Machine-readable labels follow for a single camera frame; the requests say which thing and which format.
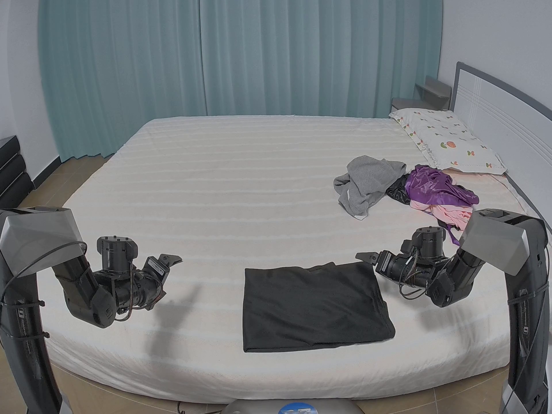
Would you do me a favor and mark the blue-green curtain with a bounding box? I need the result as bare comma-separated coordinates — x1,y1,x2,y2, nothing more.
38,0,444,163

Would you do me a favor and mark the black T-shirt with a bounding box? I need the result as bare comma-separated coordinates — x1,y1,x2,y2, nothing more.
242,262,396,353

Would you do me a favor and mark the pink garment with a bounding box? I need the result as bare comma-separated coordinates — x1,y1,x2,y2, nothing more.
410,200,474,232

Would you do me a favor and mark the black cable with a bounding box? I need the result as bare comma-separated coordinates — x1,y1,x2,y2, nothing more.
175,401,225,414
0,241,87,305

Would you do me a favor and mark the bed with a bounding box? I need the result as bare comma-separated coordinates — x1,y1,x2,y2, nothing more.
41,62,552,404

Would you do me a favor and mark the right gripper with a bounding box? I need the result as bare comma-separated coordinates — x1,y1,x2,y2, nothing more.
374,250,405,281

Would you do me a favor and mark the grey bedside table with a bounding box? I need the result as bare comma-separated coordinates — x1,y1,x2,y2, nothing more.
391,75,451,112

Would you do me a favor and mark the purple satin garment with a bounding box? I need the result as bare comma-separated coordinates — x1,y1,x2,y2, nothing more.
407,165,480,247

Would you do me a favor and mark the white printed pillow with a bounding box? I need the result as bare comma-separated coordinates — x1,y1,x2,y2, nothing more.
389,107,508,175

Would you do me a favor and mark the grey garment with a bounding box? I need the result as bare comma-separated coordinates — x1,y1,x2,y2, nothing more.
333,155,407,221

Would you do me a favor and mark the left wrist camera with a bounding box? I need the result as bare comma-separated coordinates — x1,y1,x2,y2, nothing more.
96,235,139,271

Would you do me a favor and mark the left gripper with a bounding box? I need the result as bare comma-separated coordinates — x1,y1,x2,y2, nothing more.
142,255,174,293

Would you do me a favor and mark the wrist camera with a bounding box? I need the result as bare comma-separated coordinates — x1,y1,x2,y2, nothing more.
410,227,447,258
96,235,139,271

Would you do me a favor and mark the black chest of drawers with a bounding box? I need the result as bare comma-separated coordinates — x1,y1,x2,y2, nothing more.
0,135,35,208

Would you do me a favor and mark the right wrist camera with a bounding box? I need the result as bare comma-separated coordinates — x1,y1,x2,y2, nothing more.
410,227,447,258

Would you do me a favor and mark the black glossy garment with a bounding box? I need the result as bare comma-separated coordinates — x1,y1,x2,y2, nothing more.
386,174,412,206

